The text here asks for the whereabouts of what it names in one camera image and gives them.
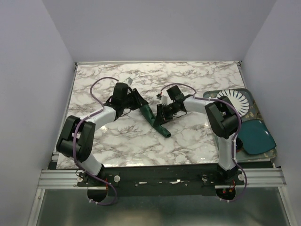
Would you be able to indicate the teal oval dish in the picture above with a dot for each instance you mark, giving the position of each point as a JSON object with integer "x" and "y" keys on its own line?
{"x": 255, "y": 137}

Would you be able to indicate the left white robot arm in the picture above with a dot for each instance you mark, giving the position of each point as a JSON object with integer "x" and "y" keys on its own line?
{"x": 77, "y": 136}

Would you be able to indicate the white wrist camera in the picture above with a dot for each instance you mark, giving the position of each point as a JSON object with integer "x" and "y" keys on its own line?
{"x": 163, "y": 99}
{"x": 128, "y": 81}

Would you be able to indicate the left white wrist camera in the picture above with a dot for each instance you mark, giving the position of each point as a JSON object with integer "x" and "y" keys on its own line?
{"x": 128, "y": 81}

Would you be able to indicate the dark green cloth napkin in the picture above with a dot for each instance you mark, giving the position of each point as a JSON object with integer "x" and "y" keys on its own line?
{"x": 149, "y": 116}

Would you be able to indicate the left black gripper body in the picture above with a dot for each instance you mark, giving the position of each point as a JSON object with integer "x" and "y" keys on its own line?
{"x": 130, "y": 102}

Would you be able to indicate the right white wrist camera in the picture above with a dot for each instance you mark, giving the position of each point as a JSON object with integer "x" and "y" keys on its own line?
{"x": 163, "y": 99}

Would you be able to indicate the white blue striped plate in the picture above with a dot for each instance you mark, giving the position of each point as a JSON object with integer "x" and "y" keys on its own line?
{"x": 238, "y": 100}

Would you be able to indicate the orange black mug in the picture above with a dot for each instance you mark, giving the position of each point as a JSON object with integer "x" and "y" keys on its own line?
{"x": 239, "y": 145}

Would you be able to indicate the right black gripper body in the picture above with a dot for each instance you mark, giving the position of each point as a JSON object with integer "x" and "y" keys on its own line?
{"x": 168, "y": 110}

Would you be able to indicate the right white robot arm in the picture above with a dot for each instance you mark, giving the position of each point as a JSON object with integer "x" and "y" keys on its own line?
{"x": 224, "y": 120}

